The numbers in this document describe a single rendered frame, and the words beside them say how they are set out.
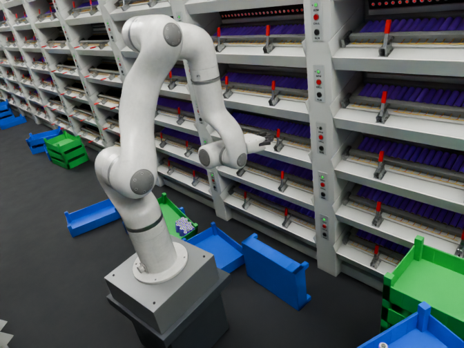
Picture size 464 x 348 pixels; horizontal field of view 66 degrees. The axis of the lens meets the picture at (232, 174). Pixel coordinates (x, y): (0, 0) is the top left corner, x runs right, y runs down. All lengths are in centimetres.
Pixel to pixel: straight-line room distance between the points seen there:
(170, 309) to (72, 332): 68
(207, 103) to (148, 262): 54
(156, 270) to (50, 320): 78
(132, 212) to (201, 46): 53
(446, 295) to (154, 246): 82
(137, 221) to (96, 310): 78
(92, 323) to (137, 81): 112
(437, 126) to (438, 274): 41
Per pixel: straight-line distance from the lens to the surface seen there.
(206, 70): 112
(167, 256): 119
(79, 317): 181
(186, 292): 120
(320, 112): 127
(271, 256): 147
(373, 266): 151
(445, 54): 108
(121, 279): 128
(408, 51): 112
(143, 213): 108
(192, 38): 110
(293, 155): 144
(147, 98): 101
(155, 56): 97
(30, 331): 189
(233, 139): 114
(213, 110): 115
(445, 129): 113
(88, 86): 295
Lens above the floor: 118
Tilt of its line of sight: 28 degrees down
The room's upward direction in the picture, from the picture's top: 10 degrees counter-clockwise
